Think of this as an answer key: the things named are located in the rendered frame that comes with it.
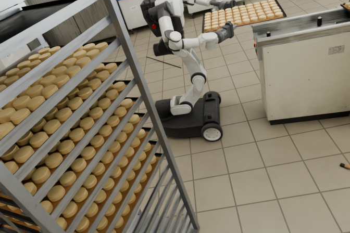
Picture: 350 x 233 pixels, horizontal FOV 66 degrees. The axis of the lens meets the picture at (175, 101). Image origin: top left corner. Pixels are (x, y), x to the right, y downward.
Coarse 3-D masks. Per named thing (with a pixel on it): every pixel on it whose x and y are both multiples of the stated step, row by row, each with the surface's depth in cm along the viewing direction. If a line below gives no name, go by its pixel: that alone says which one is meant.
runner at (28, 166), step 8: (120, 64) 103; (128, 64) 108; (112, 72) 99; (120, 72) 103; (112, 80) 99; (96, 88) 92; (104, 88) 95; (96, 96) 92; (88, 104) 88; (80, 112) 85; (72, 120) 83; (64, 128) 80; (56, 136) 77; (48, 144) 75; (40, 152) 73; (32, 160) 71; (40, 160) 73; (24, 168) 69; (32, 168) 71; (16, 176) 67; (24, 176) 69
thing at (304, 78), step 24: (312, 24) 217; (264, 48) 208; (288, 48) 206; (312, 48) 204; (336, 48) 202; (264, 72) 221; (288, 72) 218; (312, 72) 216; (336, 72) 214; (264, 96) 247; (288, 96) 232; (312, 96) 229; (336, 96) 227; (288, 120) 251; (312, 120) 248
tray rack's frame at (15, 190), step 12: (0, 168) 60; (0, 180) 60; (12, 180) 63; (12, 192) 63; (24, 192) 66; (24, 204) 66; (36, 204) 69; (36, 216) 69; (48, 216) 72; (48, 228) 72; (60, 228) 76; (132, 228) 189; (144, 228) 187; (192, 228) 178
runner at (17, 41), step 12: (84, 0) 86; (96, 0) 90; (60, 12) 77; (72, 12) 81; (36, 24) 71; (48, 24) 74; (24, 36) 68; (36, 36) 71; (0, 48) 62; (12, 48) 65
